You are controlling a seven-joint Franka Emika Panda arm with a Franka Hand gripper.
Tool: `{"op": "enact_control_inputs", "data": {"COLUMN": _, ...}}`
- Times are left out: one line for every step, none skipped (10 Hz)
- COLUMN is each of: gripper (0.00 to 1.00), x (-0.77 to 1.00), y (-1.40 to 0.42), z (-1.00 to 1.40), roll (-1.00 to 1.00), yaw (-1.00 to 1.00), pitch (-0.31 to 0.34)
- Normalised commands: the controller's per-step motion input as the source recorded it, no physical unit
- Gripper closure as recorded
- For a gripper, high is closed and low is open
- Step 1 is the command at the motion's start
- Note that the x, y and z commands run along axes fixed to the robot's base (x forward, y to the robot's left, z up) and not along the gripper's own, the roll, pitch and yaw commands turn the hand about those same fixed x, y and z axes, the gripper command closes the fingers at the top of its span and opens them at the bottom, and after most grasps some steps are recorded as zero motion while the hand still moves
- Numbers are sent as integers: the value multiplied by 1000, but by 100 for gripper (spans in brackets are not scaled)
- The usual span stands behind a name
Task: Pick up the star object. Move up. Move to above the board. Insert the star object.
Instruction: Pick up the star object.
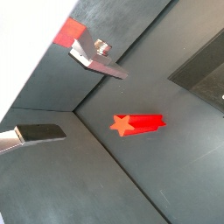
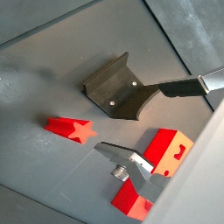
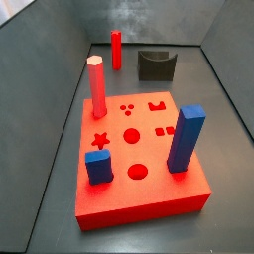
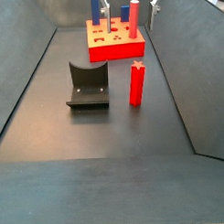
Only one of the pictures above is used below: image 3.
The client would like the red star-shaped peg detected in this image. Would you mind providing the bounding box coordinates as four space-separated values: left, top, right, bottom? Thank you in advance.
111 30 122 70

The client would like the red foam peg board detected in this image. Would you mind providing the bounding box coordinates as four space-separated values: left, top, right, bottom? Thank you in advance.
75 92 211 230

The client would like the short blue peg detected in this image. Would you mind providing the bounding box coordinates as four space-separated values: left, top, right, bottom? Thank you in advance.
85 149 113 186

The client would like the tall blue rectangular peg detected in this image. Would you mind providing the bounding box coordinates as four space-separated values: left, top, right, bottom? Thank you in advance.
167 104 206 174

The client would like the black curved foam block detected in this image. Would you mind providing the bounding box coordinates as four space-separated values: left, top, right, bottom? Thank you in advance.
138 51 178 81

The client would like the pink hexagonal peg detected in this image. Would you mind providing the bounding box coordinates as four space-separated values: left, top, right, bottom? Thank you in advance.
87 56 107 118

